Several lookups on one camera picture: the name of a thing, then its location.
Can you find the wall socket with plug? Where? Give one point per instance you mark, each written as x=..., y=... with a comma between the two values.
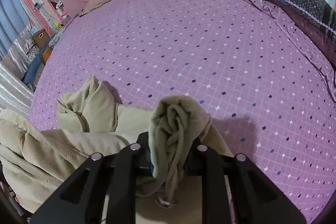
x=39, y=5

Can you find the silver ribbed curtain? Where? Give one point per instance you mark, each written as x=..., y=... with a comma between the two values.
x=13, y=77

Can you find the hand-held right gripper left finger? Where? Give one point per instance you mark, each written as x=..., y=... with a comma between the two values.
x=143, y=158

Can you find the patterned storage box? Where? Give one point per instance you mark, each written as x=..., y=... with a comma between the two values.
x=30, y=50

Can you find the orange wooden nightstand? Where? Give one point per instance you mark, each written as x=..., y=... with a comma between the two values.
x=46, y=54

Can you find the cardboard box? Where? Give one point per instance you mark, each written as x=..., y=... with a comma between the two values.
x=40, y=38

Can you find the light blue cloth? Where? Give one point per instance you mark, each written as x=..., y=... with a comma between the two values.
x=57, y=36

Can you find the beige puffer jacket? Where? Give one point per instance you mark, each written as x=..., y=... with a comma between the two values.
x=52, y=148

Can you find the bed with purple dotted sheet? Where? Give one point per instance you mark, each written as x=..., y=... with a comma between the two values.
x=183, y=56

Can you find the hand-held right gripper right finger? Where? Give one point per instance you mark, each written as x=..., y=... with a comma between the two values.
x=202, y=161

